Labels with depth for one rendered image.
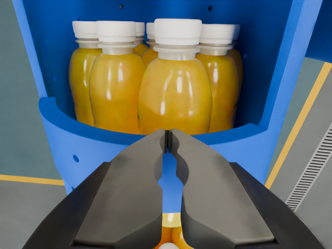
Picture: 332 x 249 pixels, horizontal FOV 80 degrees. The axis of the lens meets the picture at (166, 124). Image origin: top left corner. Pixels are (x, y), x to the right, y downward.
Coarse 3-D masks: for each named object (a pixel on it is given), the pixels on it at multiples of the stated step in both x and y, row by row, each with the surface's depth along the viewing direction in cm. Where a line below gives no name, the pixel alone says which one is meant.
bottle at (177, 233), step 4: (176, 228) 36; (180, 228) 35; (172, 232) 37; (176, 232) 36; (180, 232) 35; (172, 236) 37; (176, 236) 36; (180, 236) 35; (172, 240) 37; (176, 240) 36; (180, 240) 35; (176, 244) 36; (180, 244) 35; (184, 244) 34; (180, 248) 35; (184, 248) 35; (188, 248) 34; (192, 248) 34
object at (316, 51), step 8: (328, 0) 41; (320, 8) 43; (328, 8) 41; (320, 16) 44; (328, 16) 42; (320, 24) 44; (328, 24) 42; (312, 32) 48; (320, 32) 45; (328, 32) 43; (312, 40) 49; (320, 40) 46; (328, 40) 44; (312, 48) 51; (320, 48) 48; (328, 48) 46; (312, 56) 56; (320, 56) 52; (328, 56) 48
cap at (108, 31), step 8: (96, 24) 19; (104, 24) 18; (112, 24) 18; (120, 24) 19; (128, 24) 19; (104, 32) 19; (112, 32) 19; (120, 32) 19; (128, 32) 19; (104, 40) 19; (112, 40) 19; (120, 40) 19; (128, 40) 20
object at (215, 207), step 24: (168, 144) 13; (192, 144) 11; (192, 168) 9; (216, 168) 9; (192, 192) 8; (216, 192) 8; (240, 192) 8; (192, 216) 7; (216, 216) 7; (240, 216) 7; (192, 240) 7; (216, 240) 7; (240, 240) 6; (264, 240) 6
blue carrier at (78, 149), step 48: (48, 0) 23; (96, 0) 29; (144, 0) 33; (192, 0) 33; (240, 0) 29; (288, 0) 22; (48, 48) 23; (240, 48) 30; (288, 48) 13; (48, 96) 22; (240, 96) 32; (288, 96) 16; (96, 144) 14; (240, 144) 15
